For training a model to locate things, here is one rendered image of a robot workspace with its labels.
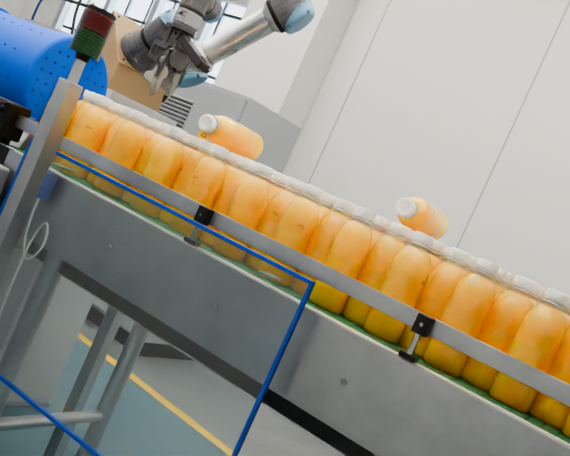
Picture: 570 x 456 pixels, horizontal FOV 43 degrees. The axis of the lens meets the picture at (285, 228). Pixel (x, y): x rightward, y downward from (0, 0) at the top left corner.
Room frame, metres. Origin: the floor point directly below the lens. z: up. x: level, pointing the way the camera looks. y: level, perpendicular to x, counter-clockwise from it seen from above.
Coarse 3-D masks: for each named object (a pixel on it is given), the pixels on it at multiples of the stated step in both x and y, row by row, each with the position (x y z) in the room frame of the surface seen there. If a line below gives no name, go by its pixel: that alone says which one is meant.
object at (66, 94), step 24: (72, 96) 1.48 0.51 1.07; (48, 120) 1.47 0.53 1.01; (48, 144) 1.47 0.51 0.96; (24, 168) 1.47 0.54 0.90; (48, 168) 1.49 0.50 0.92; (24, 192) 1.46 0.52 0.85; (0, 216) 1.48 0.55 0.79; (24, 216) 1.48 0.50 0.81; (0, 240) 1.46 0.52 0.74; (0, 264) 1.48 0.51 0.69
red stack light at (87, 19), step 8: (88, 8) 1.46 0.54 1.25; (88, 16) 1.45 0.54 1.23; (96, 16) 1.45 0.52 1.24; (104, 16) 1.46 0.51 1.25; (80, 24) 1.46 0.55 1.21; (88, 24) 1.45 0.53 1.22; (96, 24) 1.45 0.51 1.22; (104, 24) 1.46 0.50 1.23; (112, 24) 1.48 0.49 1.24; (96, 32) 1.46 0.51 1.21; (104, 32) 1.47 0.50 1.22
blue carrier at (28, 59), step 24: (0, 24) 2.01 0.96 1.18; (24, 24) 2.00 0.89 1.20; (0, 48) 1.95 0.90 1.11; (24, 48) 1.91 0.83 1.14; (48, 48) 1.90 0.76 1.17; (0, 72) 1.93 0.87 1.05; (24, 72) 1.88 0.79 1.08; (48, 72) 1.93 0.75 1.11; (96, 72) 2.06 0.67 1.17; (0, 96) 1.96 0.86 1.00; (24, 96) 1.89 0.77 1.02; (48, 96) 1.95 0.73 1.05
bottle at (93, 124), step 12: (96, 108) 1.73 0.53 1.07; (108, 108) 1.74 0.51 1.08; (84, 120) 1.72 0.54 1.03; (96, 120) 1.72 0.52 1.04; (108, 120) 1.75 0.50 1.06; (84, 132) 1.72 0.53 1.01; (96, 132) 1.73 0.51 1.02; (84, 144) 1.72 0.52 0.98; (96, 144) 1.73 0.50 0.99; (72, 156) 1.72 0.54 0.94
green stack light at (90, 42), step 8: (80, 32) 1.46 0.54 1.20; (88, 32) 1.45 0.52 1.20; (72, 40) 1.46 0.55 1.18; (80, 40) 1.45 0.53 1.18; (88, 40) 1.45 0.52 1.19; (96, 40) 1.46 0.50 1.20; (104, 40) 1.48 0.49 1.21; (72, 48) 1.46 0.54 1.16; (80, 48) 1.45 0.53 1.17; (88, 48) 1.46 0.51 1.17; (96, 48) 1.47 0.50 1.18; (88, 56) 1.46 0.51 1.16; (96, 56) 1.47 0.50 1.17
